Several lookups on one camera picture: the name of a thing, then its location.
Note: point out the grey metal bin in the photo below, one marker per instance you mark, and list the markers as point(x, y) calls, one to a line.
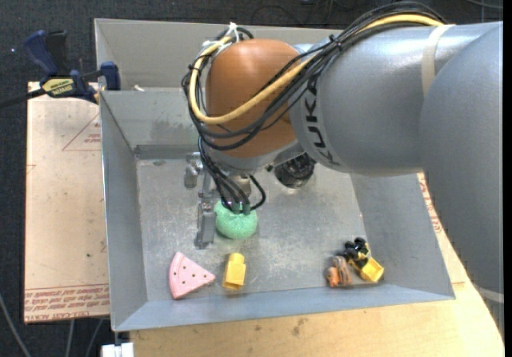
point(304, 235)

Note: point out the green foam ball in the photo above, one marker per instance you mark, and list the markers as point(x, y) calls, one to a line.
point(237, 225)

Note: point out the brown toy animal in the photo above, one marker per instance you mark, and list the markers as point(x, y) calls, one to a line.
point(339, 273)

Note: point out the yellow toy block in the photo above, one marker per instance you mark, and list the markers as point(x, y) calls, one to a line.
point(234, 273)

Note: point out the pink toy watermelon slice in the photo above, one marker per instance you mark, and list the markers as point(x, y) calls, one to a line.
point(185, 277)

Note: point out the yellow and black toy truck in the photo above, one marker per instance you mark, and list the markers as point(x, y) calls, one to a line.
point(366, 263)

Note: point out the black cylinder on white bracket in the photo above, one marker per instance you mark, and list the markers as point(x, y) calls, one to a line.
point(295, 172)

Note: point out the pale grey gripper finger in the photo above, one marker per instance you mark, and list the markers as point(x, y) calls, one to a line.
point(206, 227)

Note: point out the brown cardboard board red print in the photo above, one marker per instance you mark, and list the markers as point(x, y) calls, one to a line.
point(64, 203)

